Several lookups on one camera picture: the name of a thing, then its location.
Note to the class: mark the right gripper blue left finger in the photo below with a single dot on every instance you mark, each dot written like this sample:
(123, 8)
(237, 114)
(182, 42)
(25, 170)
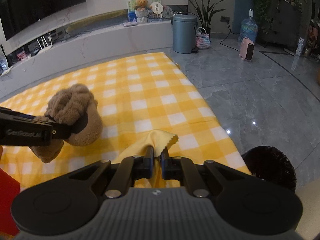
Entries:
(128, 171)

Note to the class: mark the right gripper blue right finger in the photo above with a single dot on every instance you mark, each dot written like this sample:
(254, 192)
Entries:
(186, 172)

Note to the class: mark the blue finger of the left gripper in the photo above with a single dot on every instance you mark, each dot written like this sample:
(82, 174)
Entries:
(62, 131)
(26, 118)

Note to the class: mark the brown plush towel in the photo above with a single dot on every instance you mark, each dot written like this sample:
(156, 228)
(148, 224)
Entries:
(75, 107)

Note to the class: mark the yellow microfiber cloth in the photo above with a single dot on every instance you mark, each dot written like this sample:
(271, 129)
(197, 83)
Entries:
(152, 145)

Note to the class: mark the red box lid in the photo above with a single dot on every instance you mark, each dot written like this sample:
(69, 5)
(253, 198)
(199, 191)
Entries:
(10, 188)

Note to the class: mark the white wifi router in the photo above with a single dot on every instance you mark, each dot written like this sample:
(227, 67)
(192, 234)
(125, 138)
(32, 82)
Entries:
(45, 43)

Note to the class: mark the yellow checkered tablecloth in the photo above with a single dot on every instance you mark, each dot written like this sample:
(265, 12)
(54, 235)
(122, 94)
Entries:
(135, 96)

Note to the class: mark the white marble tv console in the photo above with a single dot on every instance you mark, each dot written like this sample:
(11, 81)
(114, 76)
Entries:
(84, 50)

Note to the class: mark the pastel woven basket bag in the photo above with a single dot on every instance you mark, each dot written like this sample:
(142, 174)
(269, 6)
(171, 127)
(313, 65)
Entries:
(202, 38)

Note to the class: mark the pink space heater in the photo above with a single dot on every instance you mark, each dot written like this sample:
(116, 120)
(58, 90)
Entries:
(246, 49)

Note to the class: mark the grey blue trash can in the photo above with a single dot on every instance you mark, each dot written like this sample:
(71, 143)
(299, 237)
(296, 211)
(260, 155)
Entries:
(184, 33)

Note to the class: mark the teddy bear bouquet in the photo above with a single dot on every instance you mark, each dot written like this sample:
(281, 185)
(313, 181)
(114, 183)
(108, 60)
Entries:
(141, 11)

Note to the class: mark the green illustrated card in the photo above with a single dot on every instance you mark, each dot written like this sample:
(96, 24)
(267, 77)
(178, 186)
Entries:
(151, 17)

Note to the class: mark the blue water jug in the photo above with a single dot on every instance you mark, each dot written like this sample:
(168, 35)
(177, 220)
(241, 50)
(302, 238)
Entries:
(249, 28)

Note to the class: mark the tall green floor plant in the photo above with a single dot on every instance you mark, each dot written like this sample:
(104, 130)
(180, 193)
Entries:
(204, 12)

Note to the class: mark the round paper fan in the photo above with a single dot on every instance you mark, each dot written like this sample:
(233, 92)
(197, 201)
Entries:
(156, 8)

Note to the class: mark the black wall television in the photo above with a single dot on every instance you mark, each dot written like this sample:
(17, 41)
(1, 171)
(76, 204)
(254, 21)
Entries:
(16, 15)

